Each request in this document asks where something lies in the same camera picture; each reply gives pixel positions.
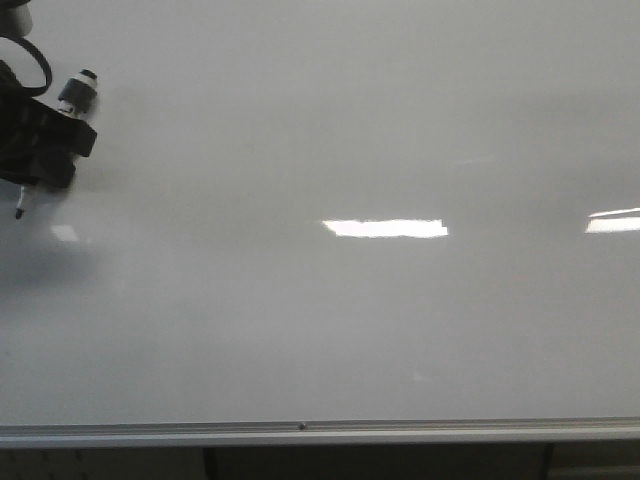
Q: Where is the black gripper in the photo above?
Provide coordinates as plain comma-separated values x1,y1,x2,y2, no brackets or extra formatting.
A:
1,63,97,189

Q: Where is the black white whiteboard marker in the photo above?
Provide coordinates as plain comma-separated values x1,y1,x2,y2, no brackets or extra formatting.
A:
15,69,98,220

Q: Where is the white whiteboard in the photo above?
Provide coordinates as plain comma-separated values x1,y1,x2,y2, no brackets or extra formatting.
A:
1,1,639,425

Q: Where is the dark table under whiteboard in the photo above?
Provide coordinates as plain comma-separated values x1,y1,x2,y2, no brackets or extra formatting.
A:
1,441,639,479

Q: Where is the black cable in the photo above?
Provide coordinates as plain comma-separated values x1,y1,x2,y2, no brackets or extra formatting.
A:
0,35,54,97

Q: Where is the aluminium whiteboard frame rail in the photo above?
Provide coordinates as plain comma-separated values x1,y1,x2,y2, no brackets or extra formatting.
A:
1,417,639,449

